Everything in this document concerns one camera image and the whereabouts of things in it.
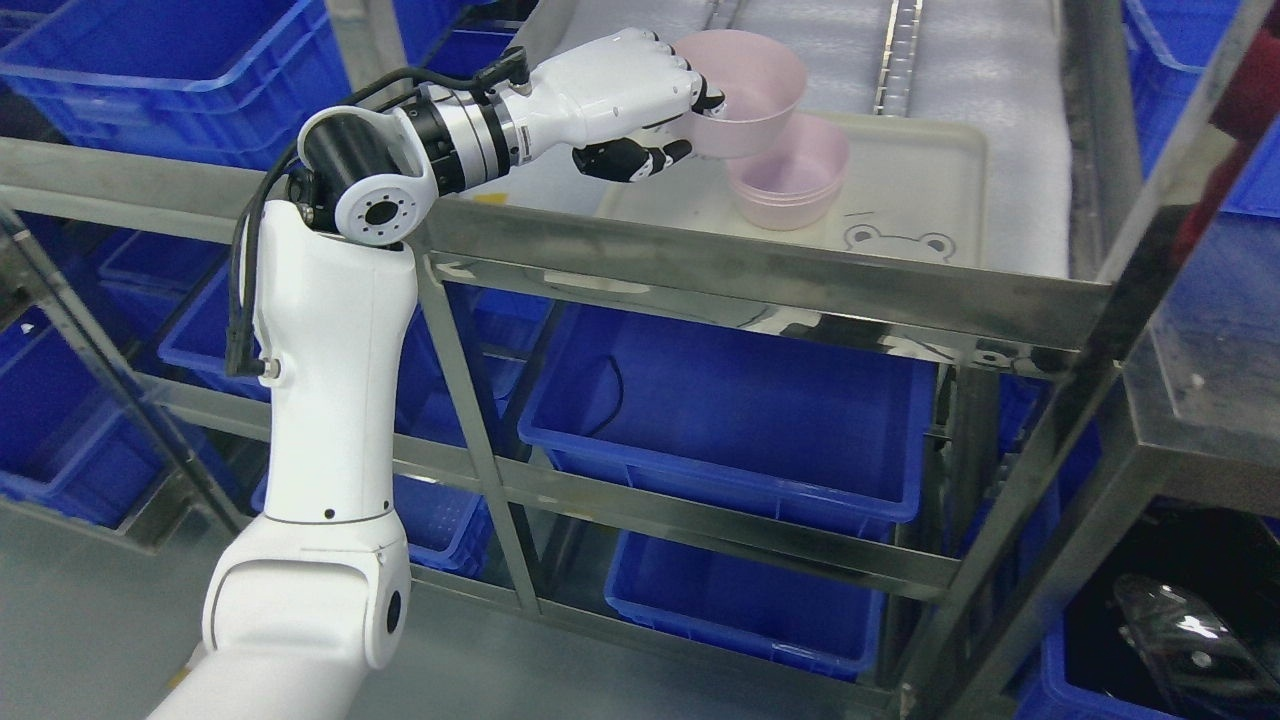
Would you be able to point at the blue bin shelf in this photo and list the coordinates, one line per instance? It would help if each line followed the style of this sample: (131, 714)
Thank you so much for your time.
(823, 437)
(789, 617)

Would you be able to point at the black helmet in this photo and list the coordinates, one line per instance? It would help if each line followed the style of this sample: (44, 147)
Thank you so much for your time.
(1199, 664)

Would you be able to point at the blue bin bottom shelf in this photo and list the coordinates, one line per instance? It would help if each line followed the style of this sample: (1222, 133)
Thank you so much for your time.
(789, 617)

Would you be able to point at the steel shelf rack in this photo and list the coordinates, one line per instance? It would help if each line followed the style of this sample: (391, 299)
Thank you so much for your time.
(1087, 473)

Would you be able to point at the pink ikea bowl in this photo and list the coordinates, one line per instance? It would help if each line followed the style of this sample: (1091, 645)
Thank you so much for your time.
(762, 81)

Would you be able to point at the white frog tray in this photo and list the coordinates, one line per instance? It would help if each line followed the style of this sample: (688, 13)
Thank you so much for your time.
(915, 189)

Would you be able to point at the stacked pink bowls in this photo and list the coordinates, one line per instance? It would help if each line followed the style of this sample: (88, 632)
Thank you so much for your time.
(796, 180)

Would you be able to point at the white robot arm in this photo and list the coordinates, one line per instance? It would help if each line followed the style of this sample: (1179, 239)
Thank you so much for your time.
(309, 599)

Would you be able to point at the blue bin middle shelf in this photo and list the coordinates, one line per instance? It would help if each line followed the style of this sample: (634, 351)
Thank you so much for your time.
(823, 437)

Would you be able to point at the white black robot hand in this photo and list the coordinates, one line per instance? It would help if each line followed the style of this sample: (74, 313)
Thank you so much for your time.
(609, 101)

